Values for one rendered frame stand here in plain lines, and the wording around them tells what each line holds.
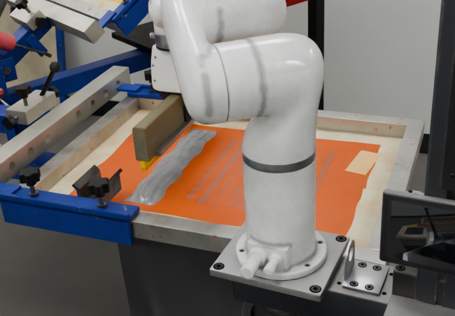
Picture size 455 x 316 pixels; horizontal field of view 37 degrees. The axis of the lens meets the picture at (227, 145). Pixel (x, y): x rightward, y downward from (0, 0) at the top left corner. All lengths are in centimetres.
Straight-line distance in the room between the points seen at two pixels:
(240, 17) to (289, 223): 27
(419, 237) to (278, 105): 22
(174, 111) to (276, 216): 62
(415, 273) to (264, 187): 21
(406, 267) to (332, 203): 54
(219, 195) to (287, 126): 65
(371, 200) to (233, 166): 33
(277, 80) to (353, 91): 280
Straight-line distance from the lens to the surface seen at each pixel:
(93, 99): 180
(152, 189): 148
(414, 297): 90
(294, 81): 79
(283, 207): 87
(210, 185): 148
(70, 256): 301
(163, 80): 147
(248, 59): 78
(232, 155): 160
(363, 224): 135
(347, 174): 151
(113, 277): 284
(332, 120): 169
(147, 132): 135
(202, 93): 77
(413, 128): 165
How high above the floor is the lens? 171
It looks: 27 degrees down
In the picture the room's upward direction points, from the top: 4 degrees counter-clockwise
